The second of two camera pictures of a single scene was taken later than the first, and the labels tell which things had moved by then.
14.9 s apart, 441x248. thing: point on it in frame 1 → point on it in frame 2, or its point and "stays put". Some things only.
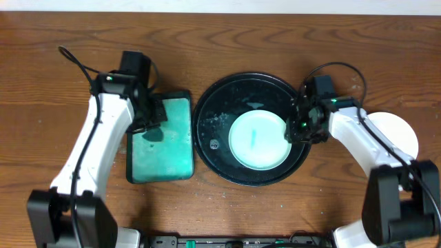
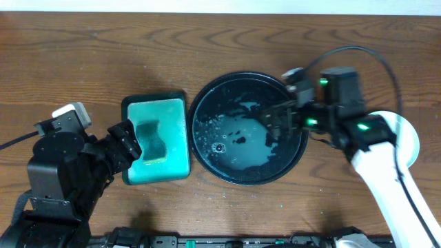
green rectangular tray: (164, 153) stays put
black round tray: (221, 104) stays put
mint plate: (257, 140) → (404, 134)
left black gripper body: (151, 112) → (123, 141)
